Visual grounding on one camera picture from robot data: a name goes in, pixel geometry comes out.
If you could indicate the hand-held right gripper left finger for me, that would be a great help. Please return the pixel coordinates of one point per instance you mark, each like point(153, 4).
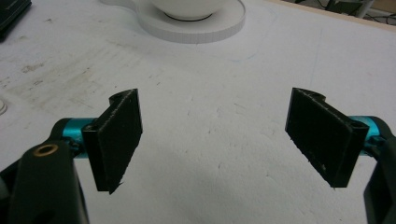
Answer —
point(115, 143)

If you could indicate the white round base board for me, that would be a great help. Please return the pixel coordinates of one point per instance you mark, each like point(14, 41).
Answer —
point(199, 26)

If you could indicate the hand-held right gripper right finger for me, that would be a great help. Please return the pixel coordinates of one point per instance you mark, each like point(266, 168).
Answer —
point(323, 137)

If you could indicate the white round cup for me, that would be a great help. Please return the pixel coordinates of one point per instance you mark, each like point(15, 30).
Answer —
point(188, 7)

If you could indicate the black flat device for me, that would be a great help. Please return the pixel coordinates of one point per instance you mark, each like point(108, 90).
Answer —
point(11, 15)

